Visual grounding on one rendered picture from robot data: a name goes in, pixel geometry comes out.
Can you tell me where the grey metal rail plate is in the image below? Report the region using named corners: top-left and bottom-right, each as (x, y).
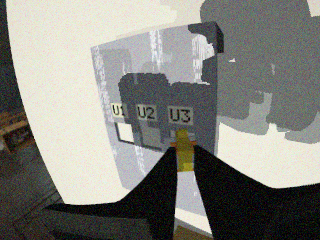
top-left (89, 21), bottom-right (224, 217)

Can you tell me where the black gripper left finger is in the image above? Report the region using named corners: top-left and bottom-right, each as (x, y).
top-left (39, 147), bottom-right (177, 240)

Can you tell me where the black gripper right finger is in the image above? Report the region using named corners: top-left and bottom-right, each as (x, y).
top-left (193, 144), bottom-right (320, 240)

